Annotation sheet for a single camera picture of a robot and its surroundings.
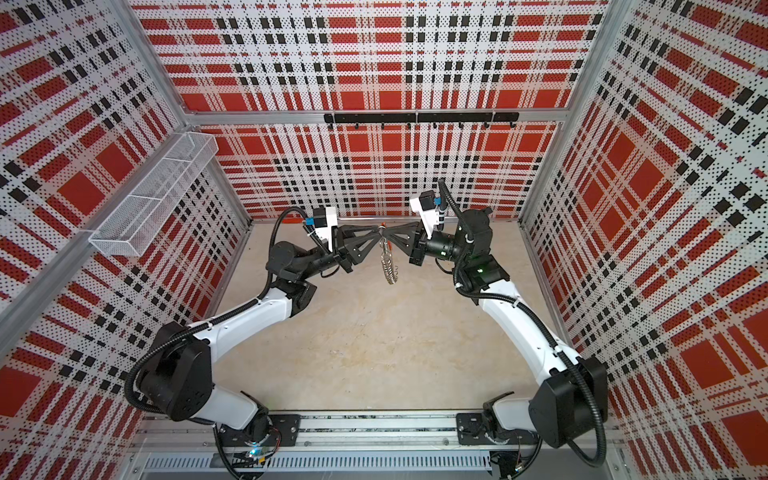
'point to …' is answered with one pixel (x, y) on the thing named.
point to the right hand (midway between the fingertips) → (386, 234)
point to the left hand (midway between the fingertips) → (379, 235)
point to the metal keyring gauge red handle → (391, 270)
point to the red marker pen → (292, 220)
